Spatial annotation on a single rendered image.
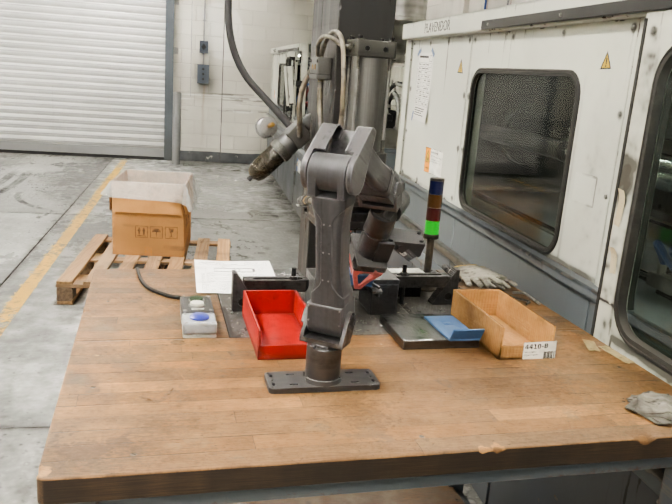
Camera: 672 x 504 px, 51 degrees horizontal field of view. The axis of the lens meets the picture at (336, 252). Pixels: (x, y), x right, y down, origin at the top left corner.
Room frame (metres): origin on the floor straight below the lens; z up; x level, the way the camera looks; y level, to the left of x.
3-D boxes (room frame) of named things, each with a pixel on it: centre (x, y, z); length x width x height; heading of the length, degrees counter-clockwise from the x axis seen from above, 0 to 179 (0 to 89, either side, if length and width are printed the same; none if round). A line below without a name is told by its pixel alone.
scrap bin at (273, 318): (1.38, 0.11, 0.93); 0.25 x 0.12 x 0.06; 15
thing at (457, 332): (1.44, -0.26, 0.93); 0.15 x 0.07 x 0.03; 16
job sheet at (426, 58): (3.25, -0.33, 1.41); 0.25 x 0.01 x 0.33; 12
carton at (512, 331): (1.47, -0.37, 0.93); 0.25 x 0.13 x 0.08; 15
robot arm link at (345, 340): (1.17, 0.01, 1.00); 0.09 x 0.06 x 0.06; 68
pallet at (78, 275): (4.58, 1.21, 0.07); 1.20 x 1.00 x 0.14; 9
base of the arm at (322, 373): (1.16, 0.01, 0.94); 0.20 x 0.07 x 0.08; 105
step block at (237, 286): (1.53, 0.20, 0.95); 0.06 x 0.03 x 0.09; 105
